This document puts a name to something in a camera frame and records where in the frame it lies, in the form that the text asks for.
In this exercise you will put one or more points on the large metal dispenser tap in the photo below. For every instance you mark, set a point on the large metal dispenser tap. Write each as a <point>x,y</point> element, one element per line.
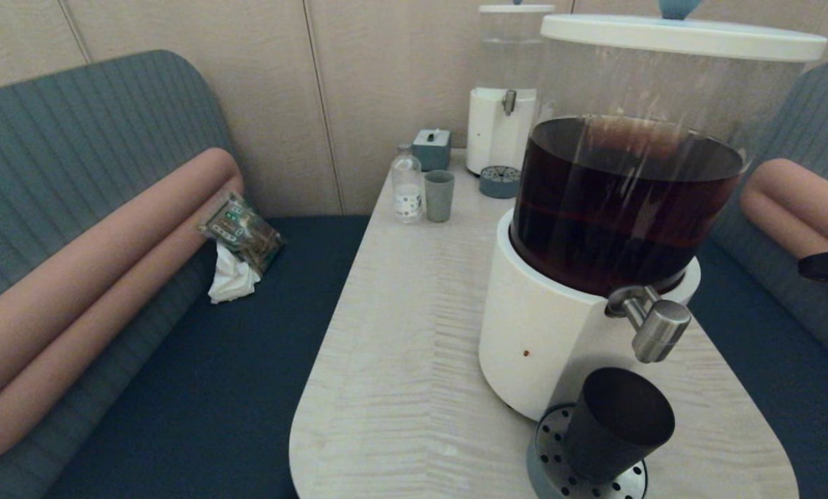
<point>657,326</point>

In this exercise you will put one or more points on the dark grey tapered cup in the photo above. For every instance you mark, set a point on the dark grey tapered cup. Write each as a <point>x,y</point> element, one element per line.
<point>615,423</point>

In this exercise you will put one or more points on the grey-green plastic cup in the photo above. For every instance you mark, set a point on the grey-green plastic cup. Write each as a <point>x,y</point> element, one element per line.
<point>439,199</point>

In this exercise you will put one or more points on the pink cylindrical bolster cushion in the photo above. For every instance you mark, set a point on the pink cylindrical bolster cushion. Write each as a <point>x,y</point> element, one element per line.
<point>95,258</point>
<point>74,346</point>
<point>781,229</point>
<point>816,196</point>

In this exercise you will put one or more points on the teal upholstered bench sofa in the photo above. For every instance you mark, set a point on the teal upholstered bench sofa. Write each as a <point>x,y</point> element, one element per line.
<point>768,416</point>
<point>109,125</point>

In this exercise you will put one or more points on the large white dispenser lid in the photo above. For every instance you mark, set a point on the large white dispenser lid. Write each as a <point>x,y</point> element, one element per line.
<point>684,37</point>

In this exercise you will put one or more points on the large tea drink dispenser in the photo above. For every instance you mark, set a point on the large tea drink dispenser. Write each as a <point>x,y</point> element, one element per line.
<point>559,326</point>

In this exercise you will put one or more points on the large blue-grey drip tray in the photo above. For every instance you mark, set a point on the large blue-grey drip tray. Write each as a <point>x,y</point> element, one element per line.
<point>549,457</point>

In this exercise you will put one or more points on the small blue-grey drip tray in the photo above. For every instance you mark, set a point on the small blue-grey drip tray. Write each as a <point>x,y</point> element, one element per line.
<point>499,183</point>

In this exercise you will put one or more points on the small metal dispenser tap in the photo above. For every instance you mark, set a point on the small metal dispenser tap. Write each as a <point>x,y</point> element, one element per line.
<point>508,102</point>

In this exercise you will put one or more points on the small white water dispenser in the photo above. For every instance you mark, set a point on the small white water dispenser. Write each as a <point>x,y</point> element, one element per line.
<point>494,132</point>

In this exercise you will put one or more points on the small white dispenser lid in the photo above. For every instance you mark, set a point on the small white dispenser lid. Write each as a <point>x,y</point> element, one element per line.
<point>516,8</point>

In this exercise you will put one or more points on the blue-grey square box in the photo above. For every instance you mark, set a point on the blue-grey square box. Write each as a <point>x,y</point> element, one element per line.
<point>431,154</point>

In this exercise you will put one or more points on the clear plastic bottle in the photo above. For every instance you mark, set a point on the clear plastic bottle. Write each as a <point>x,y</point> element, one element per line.
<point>406,188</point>

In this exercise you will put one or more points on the crumpled white tissue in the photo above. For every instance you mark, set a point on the crumpled white tissue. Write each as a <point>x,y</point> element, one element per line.
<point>232,282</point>

